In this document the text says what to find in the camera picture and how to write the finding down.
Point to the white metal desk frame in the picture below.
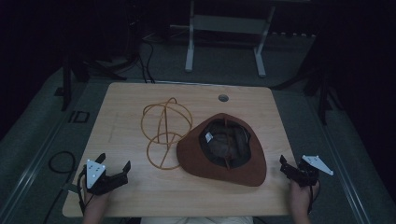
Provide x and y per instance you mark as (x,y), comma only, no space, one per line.
(189,46)

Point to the brown felt hat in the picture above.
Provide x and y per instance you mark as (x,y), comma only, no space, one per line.
(193,155)

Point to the black rectangular floor bracket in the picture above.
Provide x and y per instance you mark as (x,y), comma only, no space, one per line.
(74,117)

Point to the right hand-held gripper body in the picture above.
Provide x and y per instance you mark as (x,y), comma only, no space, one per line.
(308,174)

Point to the person's right hand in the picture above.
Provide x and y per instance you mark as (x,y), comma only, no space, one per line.
(300,194)

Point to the person's left hand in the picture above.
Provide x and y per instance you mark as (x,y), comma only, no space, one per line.
(99,199)

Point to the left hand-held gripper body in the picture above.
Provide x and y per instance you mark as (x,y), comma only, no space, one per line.
(100,182)

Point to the black metal stand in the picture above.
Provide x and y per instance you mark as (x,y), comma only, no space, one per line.
(323,96)
(66,87)

